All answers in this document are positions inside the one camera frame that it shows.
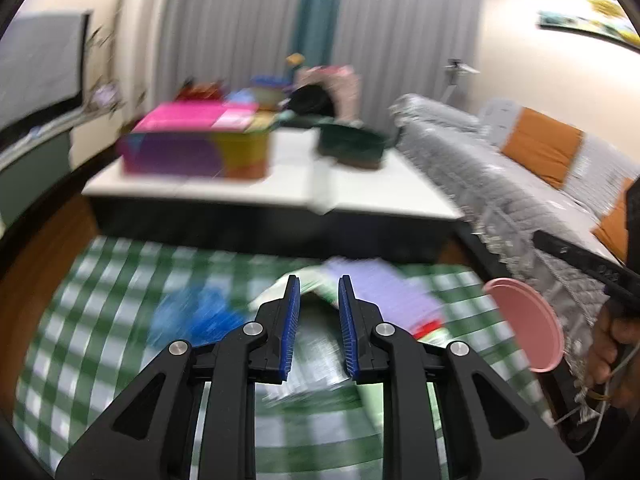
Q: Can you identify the grey quilted sofa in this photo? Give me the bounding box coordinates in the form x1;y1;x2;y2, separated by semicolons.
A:
390;92;640;411

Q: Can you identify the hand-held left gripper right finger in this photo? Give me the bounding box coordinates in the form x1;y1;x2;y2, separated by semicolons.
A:
338;274;584;480

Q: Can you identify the television cabinet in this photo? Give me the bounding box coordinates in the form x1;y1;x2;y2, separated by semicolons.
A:
0;110;76;231

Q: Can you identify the black bag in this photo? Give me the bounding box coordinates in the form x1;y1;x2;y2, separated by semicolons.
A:
289;84;337;117

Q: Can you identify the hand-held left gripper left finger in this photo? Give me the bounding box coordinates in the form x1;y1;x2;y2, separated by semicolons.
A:
55;274;302;480

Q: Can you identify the wall picture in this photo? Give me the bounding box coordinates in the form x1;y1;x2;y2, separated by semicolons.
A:
535;0;640;53

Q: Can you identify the white green packet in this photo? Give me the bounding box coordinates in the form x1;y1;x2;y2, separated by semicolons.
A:
247;267;351;311

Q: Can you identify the teal curtain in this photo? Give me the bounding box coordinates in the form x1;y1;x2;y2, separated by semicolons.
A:
299;0;346;72

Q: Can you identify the television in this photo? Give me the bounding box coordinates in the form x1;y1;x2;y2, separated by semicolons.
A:
0;10;94;127

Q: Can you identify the purple packet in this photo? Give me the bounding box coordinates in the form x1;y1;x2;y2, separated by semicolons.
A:
320;257;443;336

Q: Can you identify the dark green round container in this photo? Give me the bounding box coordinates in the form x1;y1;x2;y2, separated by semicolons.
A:
316;122;396;168

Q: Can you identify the white coffee table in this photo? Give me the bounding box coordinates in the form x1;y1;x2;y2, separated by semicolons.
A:
82;125;466;261

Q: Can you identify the red white packet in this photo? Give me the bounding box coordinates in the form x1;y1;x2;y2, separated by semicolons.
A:
411;317;453;348

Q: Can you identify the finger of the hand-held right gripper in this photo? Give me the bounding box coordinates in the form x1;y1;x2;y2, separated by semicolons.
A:
532;230;569;262

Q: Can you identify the pink fluffy bag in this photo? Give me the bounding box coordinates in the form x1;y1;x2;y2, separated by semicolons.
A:
295;65;362;123

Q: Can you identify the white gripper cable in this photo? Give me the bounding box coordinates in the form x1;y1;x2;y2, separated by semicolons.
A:
552;340;640;456

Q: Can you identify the orange cushion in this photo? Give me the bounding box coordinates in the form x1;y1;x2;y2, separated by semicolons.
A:
592;177;640;266
502;108;586;190

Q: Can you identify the green checkered mat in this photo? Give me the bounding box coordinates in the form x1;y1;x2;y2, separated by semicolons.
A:
12;237;551;480

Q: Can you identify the white floor stand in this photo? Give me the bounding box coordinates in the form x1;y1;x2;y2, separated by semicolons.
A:
442;58;481;106

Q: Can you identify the colourful cardboard box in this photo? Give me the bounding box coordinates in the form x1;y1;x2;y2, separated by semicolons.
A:
116;101;273;179

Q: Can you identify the dried branch decoration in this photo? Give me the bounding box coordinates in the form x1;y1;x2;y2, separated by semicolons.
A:
86;7;131;111

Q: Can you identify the blue plastic wrapper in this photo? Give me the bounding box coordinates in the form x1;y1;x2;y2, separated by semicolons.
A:
150;285;261;348

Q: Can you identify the pink plastic bin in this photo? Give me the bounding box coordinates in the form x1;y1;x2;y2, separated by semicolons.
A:
482;278;564;374

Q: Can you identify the person's right hand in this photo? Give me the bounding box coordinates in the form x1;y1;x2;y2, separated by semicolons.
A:
585;305;640;411

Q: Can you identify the stack of plastic containers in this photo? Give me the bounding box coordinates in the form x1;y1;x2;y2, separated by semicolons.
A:
250;75;292;111

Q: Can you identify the grey curtain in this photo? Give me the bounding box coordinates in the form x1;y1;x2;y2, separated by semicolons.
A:
330;0;483;111
152;0;311;106

